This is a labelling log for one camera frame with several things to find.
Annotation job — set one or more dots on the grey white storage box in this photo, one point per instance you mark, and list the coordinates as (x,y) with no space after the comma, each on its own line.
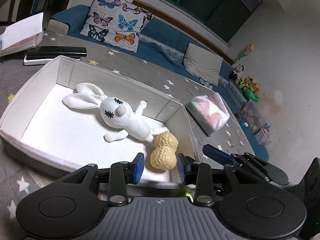
(52,136)

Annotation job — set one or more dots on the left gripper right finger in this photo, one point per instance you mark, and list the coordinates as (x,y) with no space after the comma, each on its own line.
(207,181)

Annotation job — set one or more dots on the pastel soft tissue pack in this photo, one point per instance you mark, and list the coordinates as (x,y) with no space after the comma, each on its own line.
(210,112)

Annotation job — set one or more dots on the butterfly print pillow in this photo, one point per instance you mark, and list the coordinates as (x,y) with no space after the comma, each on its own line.
(116,22)

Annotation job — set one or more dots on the wall flower decoration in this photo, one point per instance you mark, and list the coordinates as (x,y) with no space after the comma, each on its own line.
(246,51)

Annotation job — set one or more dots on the clear toy storage bin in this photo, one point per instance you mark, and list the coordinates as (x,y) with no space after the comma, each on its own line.
(251,117)

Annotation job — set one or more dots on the panda plush toy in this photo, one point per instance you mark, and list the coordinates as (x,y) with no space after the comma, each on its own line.
(237,72)

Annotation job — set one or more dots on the white plush rabbit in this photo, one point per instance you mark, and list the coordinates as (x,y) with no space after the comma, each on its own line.
(115,112)

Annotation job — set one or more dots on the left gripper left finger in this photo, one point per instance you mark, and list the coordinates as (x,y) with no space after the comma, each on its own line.
(118,176)

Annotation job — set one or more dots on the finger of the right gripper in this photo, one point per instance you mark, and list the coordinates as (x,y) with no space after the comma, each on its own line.
(218,155)

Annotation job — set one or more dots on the clear white tissue holder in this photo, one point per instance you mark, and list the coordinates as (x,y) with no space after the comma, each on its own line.
(22,35)

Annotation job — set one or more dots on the grey cushion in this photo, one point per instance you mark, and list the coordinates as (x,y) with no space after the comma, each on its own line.
(202,63)

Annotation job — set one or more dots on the tan peanut toy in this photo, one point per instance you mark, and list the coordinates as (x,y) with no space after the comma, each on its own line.
(163,157)

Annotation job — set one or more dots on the dark window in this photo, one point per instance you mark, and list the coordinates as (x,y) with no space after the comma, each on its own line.
(223,17)

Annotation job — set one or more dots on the green round alien toy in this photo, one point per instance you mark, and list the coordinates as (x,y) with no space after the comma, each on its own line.
(185,191)

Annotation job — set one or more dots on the plush toy pile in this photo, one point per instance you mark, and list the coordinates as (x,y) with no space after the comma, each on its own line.
(249,88)

